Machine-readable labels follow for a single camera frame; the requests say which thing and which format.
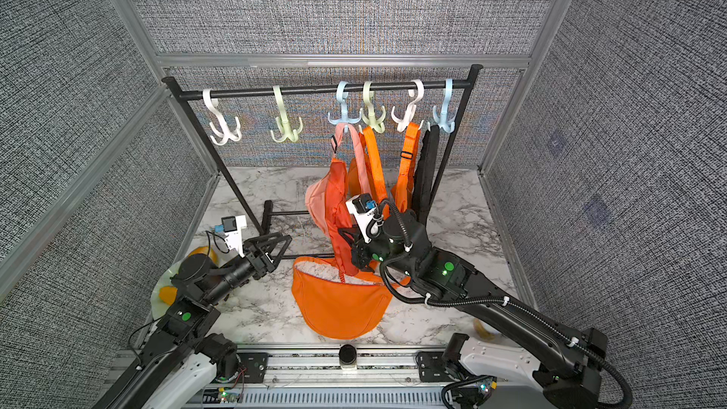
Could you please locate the orange fruit piece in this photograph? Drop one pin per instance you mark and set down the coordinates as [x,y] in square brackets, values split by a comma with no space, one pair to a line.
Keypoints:
[167,295]

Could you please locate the white hook far left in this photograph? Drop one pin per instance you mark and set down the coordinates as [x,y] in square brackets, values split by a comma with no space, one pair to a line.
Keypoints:
[221,132]

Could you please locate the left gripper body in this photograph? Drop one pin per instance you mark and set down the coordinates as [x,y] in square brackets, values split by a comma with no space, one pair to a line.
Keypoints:
[256,267]

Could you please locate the light blue hook centre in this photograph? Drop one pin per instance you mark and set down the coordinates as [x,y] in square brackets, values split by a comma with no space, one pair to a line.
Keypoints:
[341,96]

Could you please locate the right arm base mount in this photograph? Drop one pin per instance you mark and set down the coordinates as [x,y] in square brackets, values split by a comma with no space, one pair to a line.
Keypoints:
[474,372]

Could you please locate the light blue hook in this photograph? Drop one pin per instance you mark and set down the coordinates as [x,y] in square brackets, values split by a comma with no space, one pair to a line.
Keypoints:
[341,96]
[440,115]

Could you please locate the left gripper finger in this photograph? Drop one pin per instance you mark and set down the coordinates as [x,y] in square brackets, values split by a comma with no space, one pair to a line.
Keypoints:
[268,242]
[276,250]

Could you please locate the black garment rack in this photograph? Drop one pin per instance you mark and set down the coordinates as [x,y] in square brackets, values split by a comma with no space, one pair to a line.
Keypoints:
[183,97]

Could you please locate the pink sling bag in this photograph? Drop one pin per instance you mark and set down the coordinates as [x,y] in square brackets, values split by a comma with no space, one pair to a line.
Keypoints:
[324,196]

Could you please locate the red-orange sling bag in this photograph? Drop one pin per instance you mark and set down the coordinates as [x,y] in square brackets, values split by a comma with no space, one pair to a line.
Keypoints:
[336,213]

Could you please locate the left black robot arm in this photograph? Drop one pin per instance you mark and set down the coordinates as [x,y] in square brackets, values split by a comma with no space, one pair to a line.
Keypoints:
[182,357]

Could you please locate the black knob on rail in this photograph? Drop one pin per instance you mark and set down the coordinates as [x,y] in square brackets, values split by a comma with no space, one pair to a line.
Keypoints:
[348,356]

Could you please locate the white hook right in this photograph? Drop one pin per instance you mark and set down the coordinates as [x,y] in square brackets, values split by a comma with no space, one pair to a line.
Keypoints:
[416,95]

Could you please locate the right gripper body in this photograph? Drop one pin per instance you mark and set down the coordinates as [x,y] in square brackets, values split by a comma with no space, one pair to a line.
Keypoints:
[369,254]

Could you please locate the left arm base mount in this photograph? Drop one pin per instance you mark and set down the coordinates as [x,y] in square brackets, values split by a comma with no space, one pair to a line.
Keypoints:
[215,363]

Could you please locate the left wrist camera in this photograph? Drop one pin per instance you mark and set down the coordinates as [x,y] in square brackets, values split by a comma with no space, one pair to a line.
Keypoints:
[232,228]

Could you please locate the black sling bag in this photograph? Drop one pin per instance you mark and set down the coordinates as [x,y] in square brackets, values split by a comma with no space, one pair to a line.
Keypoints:
[425,175]

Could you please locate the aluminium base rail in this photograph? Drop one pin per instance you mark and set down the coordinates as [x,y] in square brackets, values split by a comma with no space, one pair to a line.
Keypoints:
[311,377]

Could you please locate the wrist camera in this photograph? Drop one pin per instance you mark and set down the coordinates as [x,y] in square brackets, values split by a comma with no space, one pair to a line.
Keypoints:
[363,213]
[232,228]

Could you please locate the light blue hook far right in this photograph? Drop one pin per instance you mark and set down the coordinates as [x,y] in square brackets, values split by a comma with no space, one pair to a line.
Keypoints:
[440,115]

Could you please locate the pale green hook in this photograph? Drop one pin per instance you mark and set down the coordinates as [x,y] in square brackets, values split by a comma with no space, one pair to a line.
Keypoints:
[285,129]
[369,116]

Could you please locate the pale green plate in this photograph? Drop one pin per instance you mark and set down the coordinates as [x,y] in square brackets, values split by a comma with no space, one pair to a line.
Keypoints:
[158,308]

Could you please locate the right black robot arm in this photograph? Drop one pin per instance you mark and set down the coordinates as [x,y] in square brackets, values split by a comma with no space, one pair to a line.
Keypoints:
[564,363]

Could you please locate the white hook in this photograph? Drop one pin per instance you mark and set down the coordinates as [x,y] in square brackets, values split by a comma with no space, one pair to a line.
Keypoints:
[221,132]
[416,95]

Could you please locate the orange sling bag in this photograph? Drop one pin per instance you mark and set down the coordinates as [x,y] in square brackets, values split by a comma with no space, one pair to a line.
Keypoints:
[403,190]
[369,170]
[335,305]

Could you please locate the pale green hook right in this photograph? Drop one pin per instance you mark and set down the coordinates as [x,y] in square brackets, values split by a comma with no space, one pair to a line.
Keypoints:
[369,116]

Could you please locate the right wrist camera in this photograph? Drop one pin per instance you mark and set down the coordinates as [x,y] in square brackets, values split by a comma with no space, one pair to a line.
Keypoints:
[363,213]

